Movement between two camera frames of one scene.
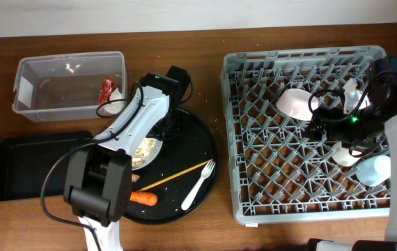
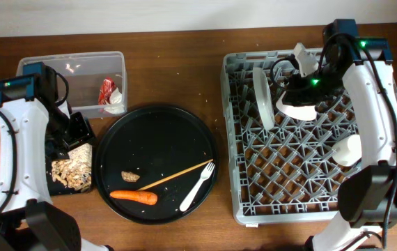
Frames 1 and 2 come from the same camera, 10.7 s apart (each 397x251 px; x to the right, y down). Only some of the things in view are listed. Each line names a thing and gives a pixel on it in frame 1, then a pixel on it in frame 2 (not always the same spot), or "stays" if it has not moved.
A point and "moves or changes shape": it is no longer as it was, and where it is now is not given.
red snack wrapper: x=106 y=90 stays
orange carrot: x=144 y=197 stays
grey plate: x=147 y=150 to x=265 y=97
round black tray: x=184 y=173 stays
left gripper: x=159 y=135 to x=85 y=136
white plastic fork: x=206 y=172 stays
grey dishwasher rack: x=278 y=176 stays
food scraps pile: x=143 y=151 moves or changes shape
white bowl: x=295 y=103 stays
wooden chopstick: x=191 y=168 stays
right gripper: x=333 y=132 to x=298 y=97
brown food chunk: x=134 y=178 stays
